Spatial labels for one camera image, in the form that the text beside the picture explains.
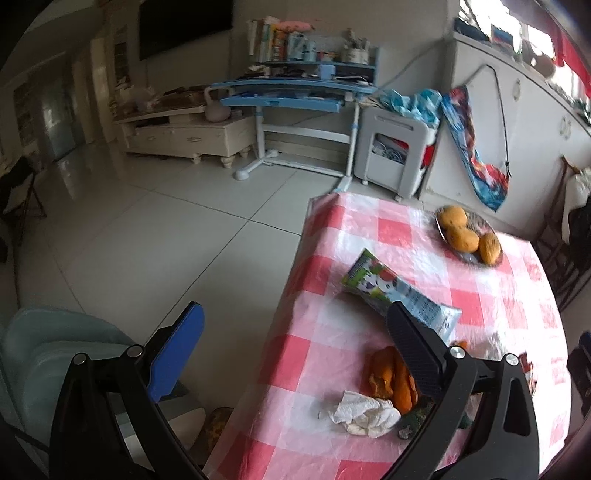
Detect blue patterned cloth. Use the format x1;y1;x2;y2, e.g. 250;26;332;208
369;88;441;125

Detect pale green chair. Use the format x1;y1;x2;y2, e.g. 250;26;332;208
0;307;204;457

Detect dark wooden chair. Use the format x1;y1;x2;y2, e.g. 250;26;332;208
531;157;591;310

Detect brown fruit basket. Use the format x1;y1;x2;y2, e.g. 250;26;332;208
434;207;505;268

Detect row of books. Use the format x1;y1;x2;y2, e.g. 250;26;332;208
247;16;319;63

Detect green plush toy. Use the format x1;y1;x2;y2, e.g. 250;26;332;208
399;401;437;439

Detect black folding stand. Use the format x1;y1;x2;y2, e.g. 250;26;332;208
0;157;47;245

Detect white plastic stool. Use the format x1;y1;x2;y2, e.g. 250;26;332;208
353;107;437;200

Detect white bag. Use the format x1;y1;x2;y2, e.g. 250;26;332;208
566;168;591;217

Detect black cord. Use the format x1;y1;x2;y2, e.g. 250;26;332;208
466;65;513;181

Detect cream television cabinet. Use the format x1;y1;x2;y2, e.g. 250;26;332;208
113;104;257;169

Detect orange patterned cloth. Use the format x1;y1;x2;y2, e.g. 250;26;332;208
203;407;234;455

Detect white paper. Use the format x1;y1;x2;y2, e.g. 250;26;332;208
318;390;402;439

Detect pink kettlebell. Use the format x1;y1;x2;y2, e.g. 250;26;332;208
203;88;230;123

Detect white pen holder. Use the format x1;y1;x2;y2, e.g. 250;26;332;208
344;30;370;65

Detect blue study desk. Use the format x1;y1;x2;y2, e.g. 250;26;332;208
210;46;380;178

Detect white wall cabinet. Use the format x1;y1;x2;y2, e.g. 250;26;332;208
418;18;591;241

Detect colourful kite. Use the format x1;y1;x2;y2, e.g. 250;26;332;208
441;85;511;212

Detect red white checkered tablecloth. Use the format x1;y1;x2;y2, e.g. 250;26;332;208
203;191;573;480

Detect yellow mango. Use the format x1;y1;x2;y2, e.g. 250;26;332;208
438;206;468;230
478;232;502;265
444;226;479;253

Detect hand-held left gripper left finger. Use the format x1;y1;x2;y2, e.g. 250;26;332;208
48;301;206;480

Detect green white milk carton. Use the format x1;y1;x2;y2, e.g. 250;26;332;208
341;248;462;344

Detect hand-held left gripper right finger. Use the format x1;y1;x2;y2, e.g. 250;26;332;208
385;301;541;480

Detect black television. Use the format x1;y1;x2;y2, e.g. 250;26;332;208
139;0;234;61

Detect red hanging cloth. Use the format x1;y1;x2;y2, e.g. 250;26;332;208
561;37;591;97

